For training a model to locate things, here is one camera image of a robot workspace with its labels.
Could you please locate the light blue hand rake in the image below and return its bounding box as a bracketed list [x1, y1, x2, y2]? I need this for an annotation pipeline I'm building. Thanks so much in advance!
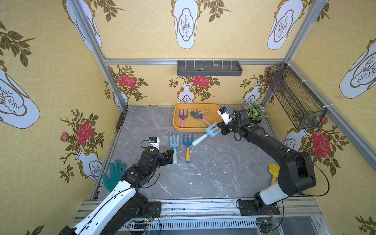
[169, 135, 180, 165]

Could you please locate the dark blue rake yellow handle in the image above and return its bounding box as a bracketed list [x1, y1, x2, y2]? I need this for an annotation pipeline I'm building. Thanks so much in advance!
[183, 133, 193, 163]

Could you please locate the purple rake pink handle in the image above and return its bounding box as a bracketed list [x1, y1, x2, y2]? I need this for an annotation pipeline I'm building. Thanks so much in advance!
[178, 109, 188, 128]
[195, 114, 212, 126]

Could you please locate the green rake wooden handle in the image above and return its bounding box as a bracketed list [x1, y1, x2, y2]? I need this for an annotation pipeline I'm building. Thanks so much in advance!
[191, 110, 210, 118]

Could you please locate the orange plastic storage tray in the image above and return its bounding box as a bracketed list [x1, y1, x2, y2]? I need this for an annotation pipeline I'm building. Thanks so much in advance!
[173, 103, 222, 133]

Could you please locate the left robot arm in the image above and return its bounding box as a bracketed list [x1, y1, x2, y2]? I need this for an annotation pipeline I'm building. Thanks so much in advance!
[59, 146, 175, 235]

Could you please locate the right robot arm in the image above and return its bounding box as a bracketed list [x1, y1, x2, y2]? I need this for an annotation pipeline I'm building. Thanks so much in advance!
[217, 107, 316, 211]

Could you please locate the potted green plant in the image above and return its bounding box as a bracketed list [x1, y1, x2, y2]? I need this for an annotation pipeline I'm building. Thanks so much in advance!
[244, 102, 268, 123]

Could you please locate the green rubber glove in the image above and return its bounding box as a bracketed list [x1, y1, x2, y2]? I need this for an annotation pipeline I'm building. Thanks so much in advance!
[103, 160, 126, 192]

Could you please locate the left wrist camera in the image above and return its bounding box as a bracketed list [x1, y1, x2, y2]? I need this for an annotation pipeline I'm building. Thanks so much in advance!
[148, 137, 160, 151]

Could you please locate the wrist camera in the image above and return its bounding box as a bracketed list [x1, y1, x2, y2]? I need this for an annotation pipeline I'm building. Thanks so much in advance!
[218, 106, 233, 125]
[148, 137, 160, 151]

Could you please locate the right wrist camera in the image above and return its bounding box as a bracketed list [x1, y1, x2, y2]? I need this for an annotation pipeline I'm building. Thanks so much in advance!
[218, 106, 233, 125]

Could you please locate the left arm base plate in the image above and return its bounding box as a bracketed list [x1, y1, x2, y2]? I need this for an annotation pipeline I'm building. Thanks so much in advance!
[137, 201, 162, 218]

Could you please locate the black wire mesh basket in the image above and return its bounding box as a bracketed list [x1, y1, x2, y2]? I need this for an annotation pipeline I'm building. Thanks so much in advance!
[267, 64, 327, 129]

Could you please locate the grey wall shelf tray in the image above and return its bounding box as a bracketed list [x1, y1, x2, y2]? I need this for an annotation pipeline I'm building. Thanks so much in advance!
[177, 59, 243, 77]

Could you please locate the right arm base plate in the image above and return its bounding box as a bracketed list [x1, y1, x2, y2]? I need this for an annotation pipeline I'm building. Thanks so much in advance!
[236, 199, 281, 216]

